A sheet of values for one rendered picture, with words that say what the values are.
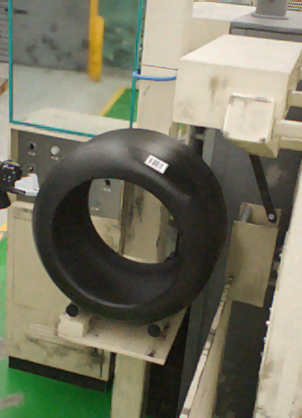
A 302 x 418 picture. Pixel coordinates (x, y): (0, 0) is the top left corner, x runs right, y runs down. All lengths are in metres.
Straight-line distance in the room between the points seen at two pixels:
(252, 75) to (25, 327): 2.03
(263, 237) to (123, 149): 0.61
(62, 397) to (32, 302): 0.48
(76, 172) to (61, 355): 1.47
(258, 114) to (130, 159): 0.54
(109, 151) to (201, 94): 0.45
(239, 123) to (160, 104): 0.81
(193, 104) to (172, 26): 0.66
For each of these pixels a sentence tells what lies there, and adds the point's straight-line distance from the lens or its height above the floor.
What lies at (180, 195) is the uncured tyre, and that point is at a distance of 1.72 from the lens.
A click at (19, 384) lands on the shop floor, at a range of 3.20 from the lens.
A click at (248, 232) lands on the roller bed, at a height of 1.17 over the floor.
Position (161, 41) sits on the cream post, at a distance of 2.06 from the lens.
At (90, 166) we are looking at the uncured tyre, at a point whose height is 1.42.
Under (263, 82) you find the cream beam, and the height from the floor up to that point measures 1.75.
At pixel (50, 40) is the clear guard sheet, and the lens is 2.61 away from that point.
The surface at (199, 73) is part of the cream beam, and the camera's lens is 1.41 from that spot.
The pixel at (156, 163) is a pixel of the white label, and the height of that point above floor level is 1.46.
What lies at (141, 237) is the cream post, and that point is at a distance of 2.25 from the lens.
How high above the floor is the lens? 1.98
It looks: 23 degrees down
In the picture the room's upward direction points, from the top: 6 degrees clockwise
